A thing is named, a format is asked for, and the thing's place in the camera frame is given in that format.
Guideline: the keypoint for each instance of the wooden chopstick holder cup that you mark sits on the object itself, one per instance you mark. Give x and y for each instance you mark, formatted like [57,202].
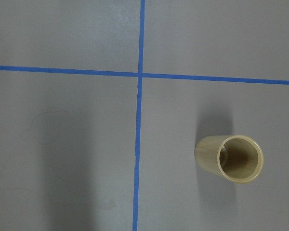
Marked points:
[236,158]

